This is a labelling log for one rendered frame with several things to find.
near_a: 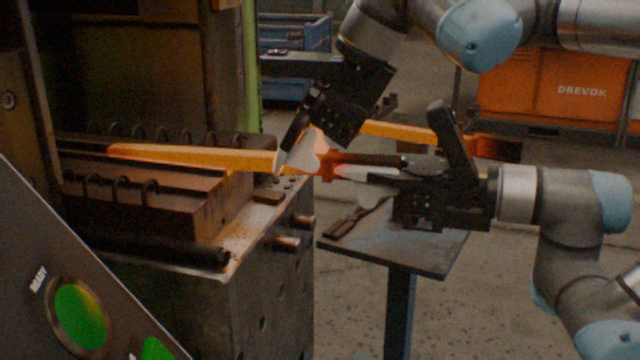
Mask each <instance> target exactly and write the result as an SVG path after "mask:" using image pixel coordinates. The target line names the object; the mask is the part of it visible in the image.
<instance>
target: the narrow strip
mask: <svg viewBox="0 0 640 360"><path fill-rule="evenodd" d="M16 5H17V10H18V15H19V19H20V24H21V29H22V33H23V38H24V43H25V48H26V53H27V58H28V62H29V67H30V72H31V76H32V81H33V87H34V91H35V96H36V101H37V105H38V110H39V115H40V119H41V125H42V130H43V134H44V139H45V144H46V148H47V154H48V159H49V163H50V168H51V173H52V176H53V178H54V180H55V182H56V183H57V186H61V184H63V183H64V180H63V175H62V170H61V165H60V160H59V156H58V150H57V145H56V140H54V139H55V135H53V132H54V130H52V126H51V120H50V115H49V110H48V105H47V101H48V100H46V97H47V96H45V93H46V91H44V89H45V85H44V80H43V75H42V70H41V65H40V61H39V56H38V51H37V45H36V40H35V35H34V31H33V26H32V25H31V16H30V11H29V5H28V0H16Z"/></svg>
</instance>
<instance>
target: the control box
mask: <svg viewBox="0 0 640 360"><path fill-rule="evenodd" d="M67 284H71V285H75V286H78V287H80V288H82V289H83V290H85V291H86V292H87V293H88V294H89V295H90V296H91V297H93V298H94V299H95V300H96V302H97V303H98V305H99V306H100V308H101V311H102V313H103V316H104V319H105V322H106V327H107V335H106V340H105V342H104V345H103V346H102V347H101V348H99V349H97V350H88V349H85V347H83V346H81V345H78V344H77V343H76V342H75V341H73V340H72V339H71V338H70V337H69V336H68V334H67V333H66V332H65V330H64V329H63V327H62V325H61V323H60V321H59V319H58V315H57V312H56V306H55V297H56V294H57V291H58V290H59V288H60V287H62V286H63V285H67ZM151 337H155V338H156V339H157V340H158V341H159V342H161V343H162V344H163V345H164V346H165V347H166V348H167V350H168V351H169V352H170V353H171V354H172V355H173V356H174V357H175V358H176V359H177V360H193V358H192V357H191V356H189V355H188V354H187V353H186V351H185V350H184V349H183V348H182V347H181V346H180V345H179V344H178V343H177V342H176V341H175V340H174V339H173V338H172V337H171V336H170V335H169V333H168V332H167V331H166V329H165V328H164V327H162V326H161V325H160V324H159V323H158V322H157V321H156V320H155V319H154V318H153V317H152V315H151V314H150V313H149V312H148V311H147V310H146V309H145V308H144V307H143V306H142V305H141V304H140V303H139V301H138V300H137V299H136V298H135V296H134V295H132V294H131V293H130V292H129V291H128V290H127V289H126V288H125V287H124V286H123V285H122V284H121V283H120V282H119V281H118V279H117V278H116V277H115V276H114V275H113V273H112V272H111V271H110V270H109V269H108V268H107V267H106V266H105V265H104V264H103V263H102V262H101V260H100V259H98V258H97V257H96V256H95V255H94V254H93V253H92V252H91V251H90V250H89V249H88V248H87V247H86V245H85V244H84V242H83V241H82V240H81V239H80V238H79V237H78V236H77V235H76V234H75V233H74V232H73V231H72V230H71V229H70V228H69V227H68V226H67V224H66V223H65V222H64V221H63V220H62V219H61V218H60V216H59V215H58V214H56V213H55V212H54V211H53V210H52V209H51V208H50V206H49V205H48V204H47V203H46V202H45V201H44V200H43V199H42V198H41V197H40V196H39V195H38V194H37V193H36V192H35V191H34V190H33V188H32V187H31V186H30V184H29V183H28V182H27V181H26V180H25V179H24V178H23V177H22V176H21V175H20V174H19V173H18V172H17V170H16V169H15V168H14V167H13V166H12V165H11V164H10V163H9V162H8V161H7V160H6V159H5V158H4V157H3V156H2V155H1V154H0V360H141V355H142V350H143V345H144V341H146V340H147V339H149V338H151Z"/></svg>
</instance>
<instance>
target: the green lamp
mask: <svg viewBox="0 0 640 360"><path fill-rule="evenodd" d="M55 306H56V312H57V315H58V319H59V321H60V323H61V325H62V327H63V329H64V330H65V332H66V333H67V334H68V336H69V337H70V338H71V339H72V340H73V341H75V342H76V343H77V344H78V345H81V346H83V347H85V349H88V350H97V349H99V348H101V347H102V346H103V345H104V342H105V340H106V335H107V327H106V322H105V319H104V316H103V313H102V311H101V308H100V306H99V305H98V303H97V302H96V300H95V299H94V298H93V297H91V296H90V295H89V294H88V293H87V292H86V291H85V290H83V289H82V288H80V287H78V286H75V285H71V284H67V285H63V286H62V287H60V288H59V290H58V291H57V294H56V297H55Z"/></svg>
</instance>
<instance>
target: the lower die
mask: <svg viewBox="0 0 640 360"><path fill-rule="evenodd" d="M53 135H55V139H59V140H68V141H77V142H86V143H95V144H104V145H114V144H116V143H135V144H153V145H171V146H190V147H205V146H197V145H188V144H179V143H168V142H159V141H158V142H155V141H150V140H140V139H130V138H121V137H112V136H101V135H92V134H83V133H74V132H64V131H55V130H54V132H53ZM57 150H58V156H59V160H60V165H61V168H62V167H64V166H69V167H71V168H72V169H73V170H74V172H75V176H76V180H75V181H72V180H71V175H70V173H69V172H68V171H64V172H63V173H62V175H63V180H64V183H63V184H61V186H60V187H61V192H62V196H63V201H64V206H65V211H66V214H67V215H68V217H69V221H71V222H74V223H80V224H87V222H88V216H87V210H86V205H85V200H84V194H83V189H82V181H83V178H84V176H85V174H86V173H87V172H88V171H90V170H97V171H99V172H100V174H101V176H102V180H103V186H102V187H101V188H99V187H98V180H97V176H96V175H95V174H93V175H91V176H90V177H89V179H88V182H87V188H88V194H89V199H90V205H91V210H92V216H93V219H94V221H95V222H96V225H97V226H99V227H107V228H113V229H116V227H115V226H116V224H117V222H116V216H115V209H114V203H113V197H112V183H113V180H114V178H115V177H116V176H117V175H118V174H121V173H125V174H127V175H128V176H129V178H130V181H131V189H129V190H127V188H126V181H125V179H124V178H121V179H120V180H119V181H118V184H117V196H118V202H119V208H120V216H121V222H122V224H123V225H124V228H125V230H126V231H131V232H135V233H144V234H145V230H146V222H145V215H144V207H142V200H141V189H142V186H144V183H145V181H146V180H147V179H148V178H150V177H155V178H157V179H158V181H159V183H160V190H161V193H160V194H159V195H156V190H155V184H154V182H151V183H150V184H149V187H148V190H147V199H148V206H149V215H150V221H151V227H152V229H153V230H154V234H155V235H158V236H164V237H171V238H176V240H182V241H191V242H197V243H205V244H209V243H210V242H211V241H212V240H213V239H214V238H215V236H216V235H217V234H218V233H219V232H220V230H221V229H222V228H223V227H224V226H225V225H226V224H227V223H228V222H229V221H230V220H231V218H233V217H234V216H235V215H236V214H237V213H238V212H239V211H240V209H241V208H242V207H243V206H244V205H245V204H246V203H247V201H248V200H249V199H250V198H251V197H252V196H253V194H254V192H253V171H241V170H235V171H234V172H233V173H231V174H229V175H228V176H227V169H226V168H222V167H213V166H204V165H195V164H187V163H178V162H169V161H160V160H152V159H143V157H141V158H134V156H125V155H117V154H108V153H98V152H90V151H81V150H73V149H64V148H57ZM223 218H225V222H224V224H222V219H223Z"/></svg>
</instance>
